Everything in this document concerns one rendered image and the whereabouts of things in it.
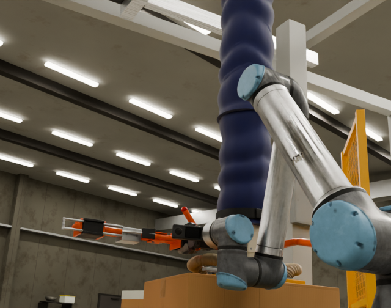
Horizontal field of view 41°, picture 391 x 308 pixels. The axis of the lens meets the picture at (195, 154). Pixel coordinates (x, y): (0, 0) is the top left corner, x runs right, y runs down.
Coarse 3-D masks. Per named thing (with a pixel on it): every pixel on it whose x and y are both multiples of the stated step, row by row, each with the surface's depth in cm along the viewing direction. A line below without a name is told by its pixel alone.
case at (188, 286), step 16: (144, 288) 200; (160, 288) 186; (176, 288) 173; (192, 288) 166; (208, 288) 168; (256, 288) 176; (288, 288) 181; (304, 288) 184; (320, 288) 187; (336, 288) 190; (144, 304) 197; (160, 304) 183; (176, 304) 171; (192, 304) 164; (208, 304) 167; (224, 304) 169; (240, 304) 172; (256, 304) 174; (272, 304) 177; (288, 304) 179; (304, 304) 182; (320, 304) 185; (336, 304) 188
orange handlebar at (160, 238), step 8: (112, 232) 174; (120, 232) 175; (160, 232) 182; (144, 240) 184; (152, 240) 181; (160, 240) 181; (168, 240) 183; (176, 240) 184; (288, 240) 182; (296, 240) 179; (304, 240) 179
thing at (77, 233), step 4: (80, 224) 169; (80, 228) 169; (104, 228) 173; (76, 232) 171; (80, 232) 169; (76, 236) 174; (80, 236) 174; (84, 236) 174; (88, 236) 173; (92, 236) 173; (96, 236) 173; (100, 236) 172
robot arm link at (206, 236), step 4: (208, 224) 168; (204, 228) 169; (208, 228) 167; (204, 232) 168; (208, 232) 166; (204, 236) 168; (208, 236) 166; (204, 240) 169; (208, 240) 167; (208, 244) 168; (212, 244) 167; (216, 248) 169
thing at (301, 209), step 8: (296, 184) 343; (296, 192) 341; (296, 200) 339; (304, 200) 343; (296, 208) 338; (304, 208) 341; (312, 208) 344; (296, 216) 336; (304, 216) 339; (304, 224) 339
